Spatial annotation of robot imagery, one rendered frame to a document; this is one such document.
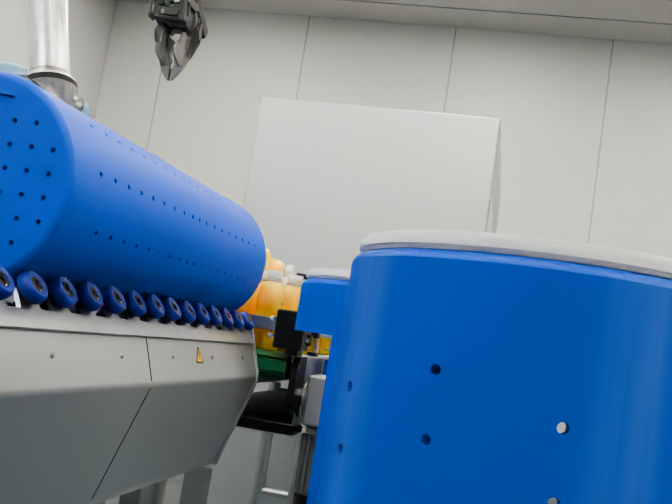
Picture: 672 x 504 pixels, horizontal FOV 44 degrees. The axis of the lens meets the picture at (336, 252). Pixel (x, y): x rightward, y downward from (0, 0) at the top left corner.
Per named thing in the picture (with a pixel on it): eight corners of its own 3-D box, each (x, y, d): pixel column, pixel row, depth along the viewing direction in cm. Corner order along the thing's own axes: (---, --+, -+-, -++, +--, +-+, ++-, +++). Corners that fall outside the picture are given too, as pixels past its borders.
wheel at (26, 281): (9, 273, 103) (22, 265, 103) (29, 277, 107) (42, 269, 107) (23, 305, 102) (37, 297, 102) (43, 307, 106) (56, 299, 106)
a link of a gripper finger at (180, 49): (160, 72, 153) (168, 24, 154) (171, 82, 159) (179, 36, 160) (175, 73, 152) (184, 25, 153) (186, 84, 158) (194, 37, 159)
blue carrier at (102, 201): (-149, 267, 107) (-101, 57, 110) (139, 308, 192) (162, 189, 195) (46, 302, 101) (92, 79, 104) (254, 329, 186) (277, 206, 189)
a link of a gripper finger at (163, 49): (144, 70, 153) (152, 23, 154) (156, 81, 159) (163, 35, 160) (160, 72, 153) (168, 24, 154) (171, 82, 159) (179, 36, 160)
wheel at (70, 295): (42, 279, 110) (54, 272, 110) (59, 282, 115) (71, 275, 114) (55, 308, 109) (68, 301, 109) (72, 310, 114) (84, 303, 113)
